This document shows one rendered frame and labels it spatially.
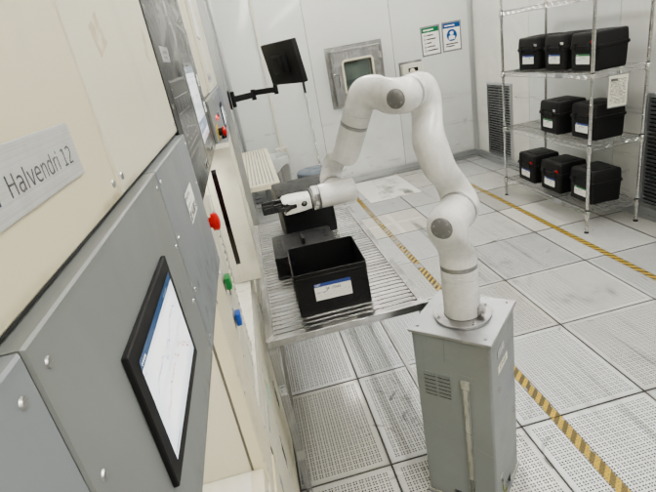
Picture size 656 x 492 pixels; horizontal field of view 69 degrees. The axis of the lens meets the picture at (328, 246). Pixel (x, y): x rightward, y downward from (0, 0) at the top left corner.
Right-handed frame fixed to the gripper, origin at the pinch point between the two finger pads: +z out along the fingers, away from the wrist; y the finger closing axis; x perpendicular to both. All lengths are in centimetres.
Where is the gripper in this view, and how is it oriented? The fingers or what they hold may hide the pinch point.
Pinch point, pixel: (267, 208)
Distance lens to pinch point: 166.6
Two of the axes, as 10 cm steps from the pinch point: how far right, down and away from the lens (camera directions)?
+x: -1.7, -9.1, -3.8
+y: -1.9, -3.5, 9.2
